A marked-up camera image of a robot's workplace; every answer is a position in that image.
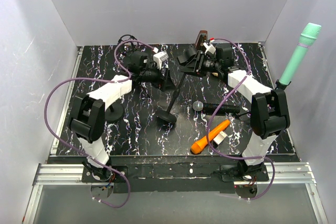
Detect black silver-mesh microphone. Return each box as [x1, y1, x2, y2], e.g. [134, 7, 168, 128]
[192, 101, 240, 114]

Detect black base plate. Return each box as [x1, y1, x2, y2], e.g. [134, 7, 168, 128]
[47, 154, 300, 193]

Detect orange microphone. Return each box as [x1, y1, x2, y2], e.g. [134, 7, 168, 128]
[191, 120, 230, 154]

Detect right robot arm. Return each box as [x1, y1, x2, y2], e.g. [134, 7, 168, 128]
[177, 43, 290, 181]

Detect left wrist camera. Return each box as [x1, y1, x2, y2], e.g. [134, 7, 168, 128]
[153, 51, 168, 69]

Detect round-base stand for cream mic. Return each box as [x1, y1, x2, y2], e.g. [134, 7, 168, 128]
[155, 73, 186, 124]

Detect small white blue box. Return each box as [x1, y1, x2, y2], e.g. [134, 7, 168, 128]
[213, 131, 227, 145]

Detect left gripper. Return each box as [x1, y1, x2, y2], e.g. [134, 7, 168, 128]
[141, 63, 177, 92]

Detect green microphone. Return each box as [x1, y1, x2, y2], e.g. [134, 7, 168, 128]
[276, 23, 321, 90]

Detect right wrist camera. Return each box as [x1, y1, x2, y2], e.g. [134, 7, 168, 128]
[203, 42, 216, 55]

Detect aluminium rail frame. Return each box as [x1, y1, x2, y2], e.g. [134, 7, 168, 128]
[22, 45, 329, 224]

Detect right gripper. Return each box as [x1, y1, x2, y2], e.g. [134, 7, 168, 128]
[181, 50, 221, 78]

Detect tripod shock-mount mic stand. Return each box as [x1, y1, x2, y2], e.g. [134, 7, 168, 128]
[117, 34, 150, 98]

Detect tripod stand for green mic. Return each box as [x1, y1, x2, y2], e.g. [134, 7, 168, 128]
[233, 76, 290, 123]

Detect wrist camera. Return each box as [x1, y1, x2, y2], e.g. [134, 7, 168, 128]
[153, 51, 168, 69]
[203, 42, 216, 55]

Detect brown metronome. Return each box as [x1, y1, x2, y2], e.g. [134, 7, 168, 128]
[195, 30, 208, 50]

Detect short round-base mic stand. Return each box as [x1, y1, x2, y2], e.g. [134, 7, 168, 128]
[105, 103, 124, 123]

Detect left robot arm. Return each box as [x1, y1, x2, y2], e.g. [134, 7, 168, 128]
[68, 51, 175, 182]

